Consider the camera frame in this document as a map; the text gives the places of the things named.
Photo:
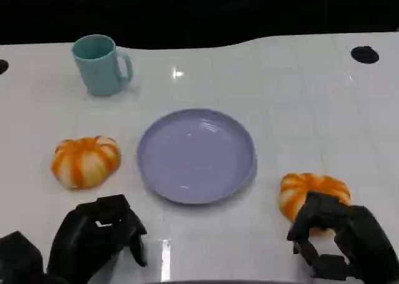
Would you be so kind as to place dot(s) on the pale green mug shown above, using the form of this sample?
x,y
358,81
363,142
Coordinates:
x,y
96,69

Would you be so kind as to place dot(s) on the lilac plate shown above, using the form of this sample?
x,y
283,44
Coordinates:
x,y
196,156

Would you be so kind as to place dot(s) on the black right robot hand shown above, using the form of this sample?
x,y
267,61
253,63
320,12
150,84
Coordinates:
x,y
364,234

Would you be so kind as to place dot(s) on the black round table grommet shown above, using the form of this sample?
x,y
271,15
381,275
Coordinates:
x,y
364,54
2,66

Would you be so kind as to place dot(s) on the orange white toy bread roll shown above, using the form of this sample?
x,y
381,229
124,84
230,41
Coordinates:
x,y
84,162
293,193

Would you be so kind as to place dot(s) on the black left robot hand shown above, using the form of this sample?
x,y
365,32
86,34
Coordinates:
x,y
78,234

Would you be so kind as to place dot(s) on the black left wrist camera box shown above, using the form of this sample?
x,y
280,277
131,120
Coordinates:
x,y
18,259

